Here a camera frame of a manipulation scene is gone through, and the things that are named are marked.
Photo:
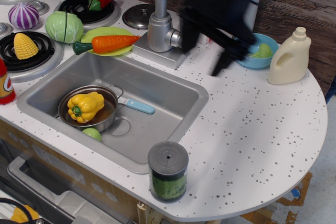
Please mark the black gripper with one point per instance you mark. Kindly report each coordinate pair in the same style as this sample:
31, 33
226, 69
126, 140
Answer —
220, 20

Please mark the orange toy carrot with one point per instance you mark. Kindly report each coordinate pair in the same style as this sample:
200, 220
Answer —
103, 44

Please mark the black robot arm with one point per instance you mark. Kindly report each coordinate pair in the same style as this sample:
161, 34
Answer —
223, 22

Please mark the light green plate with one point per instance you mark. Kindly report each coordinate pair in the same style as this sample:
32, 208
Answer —
108, 31

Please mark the white red cheese wedge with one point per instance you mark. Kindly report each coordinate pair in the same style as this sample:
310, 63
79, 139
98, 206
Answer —
204, 40

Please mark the silver faucet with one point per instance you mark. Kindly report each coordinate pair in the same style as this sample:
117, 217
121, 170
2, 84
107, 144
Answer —
162, 43

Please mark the light blue bowl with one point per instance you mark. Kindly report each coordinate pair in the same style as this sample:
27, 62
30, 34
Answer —
256, 63

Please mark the grey vertical pole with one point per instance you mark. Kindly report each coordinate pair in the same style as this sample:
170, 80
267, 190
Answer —
250, 14

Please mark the light green toy vegetable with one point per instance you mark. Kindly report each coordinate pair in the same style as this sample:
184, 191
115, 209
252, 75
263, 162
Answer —
264, 51

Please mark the silver pot lid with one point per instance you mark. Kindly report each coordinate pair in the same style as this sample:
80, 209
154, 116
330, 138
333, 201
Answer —
138, 16

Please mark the cream detergent bottle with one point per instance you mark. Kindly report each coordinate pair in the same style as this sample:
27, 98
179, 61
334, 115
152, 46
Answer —
290, 61

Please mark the silver sink basin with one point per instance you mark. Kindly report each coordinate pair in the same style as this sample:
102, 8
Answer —
177, 103

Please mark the grey green can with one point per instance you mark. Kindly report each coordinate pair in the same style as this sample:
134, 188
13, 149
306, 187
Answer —
168, 162

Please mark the small metal pot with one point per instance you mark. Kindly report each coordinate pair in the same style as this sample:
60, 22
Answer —
103, 119

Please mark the back right stove burner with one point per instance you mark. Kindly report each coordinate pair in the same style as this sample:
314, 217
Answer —
91, 18

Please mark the yellow toy bell pepper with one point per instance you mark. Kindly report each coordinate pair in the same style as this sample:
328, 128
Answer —
84, 107

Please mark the green toy ball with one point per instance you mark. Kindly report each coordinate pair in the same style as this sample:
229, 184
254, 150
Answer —
93, 133

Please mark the green toy cabbage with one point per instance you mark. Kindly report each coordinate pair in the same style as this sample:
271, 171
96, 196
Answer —
64, 27

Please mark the front left stove burner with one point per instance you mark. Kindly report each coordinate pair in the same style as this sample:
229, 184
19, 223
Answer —
48, 57

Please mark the silver stove knob middle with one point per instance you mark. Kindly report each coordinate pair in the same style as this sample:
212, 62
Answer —
42, 7

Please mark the silver stove knob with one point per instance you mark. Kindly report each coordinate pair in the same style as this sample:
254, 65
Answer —
42, 7
5, 29

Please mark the yellow toy corn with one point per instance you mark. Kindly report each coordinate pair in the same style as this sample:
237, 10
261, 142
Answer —
24, 47

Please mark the purple toy onion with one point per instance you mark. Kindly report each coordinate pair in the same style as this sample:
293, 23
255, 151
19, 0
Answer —
23, 16

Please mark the silver stove knob left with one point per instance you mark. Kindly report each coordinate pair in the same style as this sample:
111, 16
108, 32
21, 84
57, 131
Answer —
5, 29

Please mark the red ketchup bottle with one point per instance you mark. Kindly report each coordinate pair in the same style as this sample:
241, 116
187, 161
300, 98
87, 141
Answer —
7, 90

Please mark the yellow object bottom left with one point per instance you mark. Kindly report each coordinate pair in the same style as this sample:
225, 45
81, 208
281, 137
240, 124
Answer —
20, 217

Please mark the blue handled spatula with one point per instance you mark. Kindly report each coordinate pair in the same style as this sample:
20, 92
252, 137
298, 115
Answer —
137, 105

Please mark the silver oven door handle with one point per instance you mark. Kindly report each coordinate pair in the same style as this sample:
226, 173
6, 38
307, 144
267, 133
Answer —
41, 187

